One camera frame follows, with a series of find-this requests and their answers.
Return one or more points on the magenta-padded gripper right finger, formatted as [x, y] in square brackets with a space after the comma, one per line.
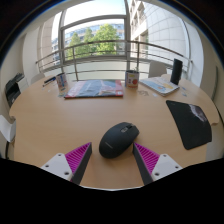
[148, 159]

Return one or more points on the dark pen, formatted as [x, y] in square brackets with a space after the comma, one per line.
[49, 80]

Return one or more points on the tall black cylinder bottle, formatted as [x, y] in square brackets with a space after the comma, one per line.
[176, 71]

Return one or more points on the black computer mouse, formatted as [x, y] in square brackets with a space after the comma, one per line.
[116, 141]

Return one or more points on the metal balcony railing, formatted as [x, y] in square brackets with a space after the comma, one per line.
[100, 44]

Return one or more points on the red magazine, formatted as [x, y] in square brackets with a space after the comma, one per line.
[95, 88]

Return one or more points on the black printer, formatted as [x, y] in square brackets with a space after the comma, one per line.
[12, 90]

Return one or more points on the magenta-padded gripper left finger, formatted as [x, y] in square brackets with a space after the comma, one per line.
[77, 158]

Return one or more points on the light blue magazine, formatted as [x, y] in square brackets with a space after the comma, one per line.
[160, 86]

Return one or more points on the red white plant mug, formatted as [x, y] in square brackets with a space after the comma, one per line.
[132, 80]

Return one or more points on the black mouse pad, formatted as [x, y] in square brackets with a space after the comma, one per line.
[190, 123]

